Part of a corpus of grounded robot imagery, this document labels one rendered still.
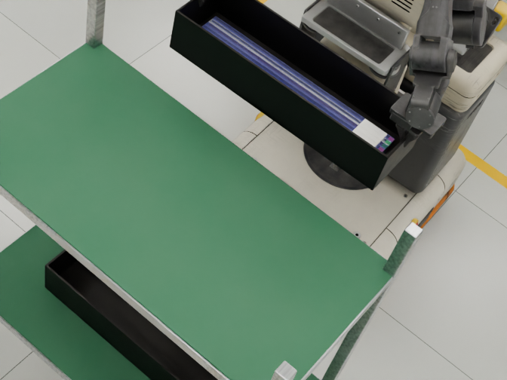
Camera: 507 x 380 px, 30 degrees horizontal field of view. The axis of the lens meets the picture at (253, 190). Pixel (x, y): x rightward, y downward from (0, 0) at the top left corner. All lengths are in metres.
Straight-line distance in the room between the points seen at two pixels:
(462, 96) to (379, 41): 0.44
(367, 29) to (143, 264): 0.82
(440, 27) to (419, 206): 1.26
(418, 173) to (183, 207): 1.11
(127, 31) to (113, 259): 1.86
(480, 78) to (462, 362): 0.94
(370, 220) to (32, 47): 1.42
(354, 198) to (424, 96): 1.17
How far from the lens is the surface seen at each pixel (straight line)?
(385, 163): 1.96
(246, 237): 1.97
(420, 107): 1.82
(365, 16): 2.31
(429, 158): 2.87
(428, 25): 1.84
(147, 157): 2.06
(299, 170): 2.97
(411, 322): 3.12
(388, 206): 2.98
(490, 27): 2.23
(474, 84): 2.66
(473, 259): 3.33
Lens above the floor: 2.57
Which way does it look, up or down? 52 degrees down
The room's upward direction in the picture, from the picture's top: 17 degrees clockwise
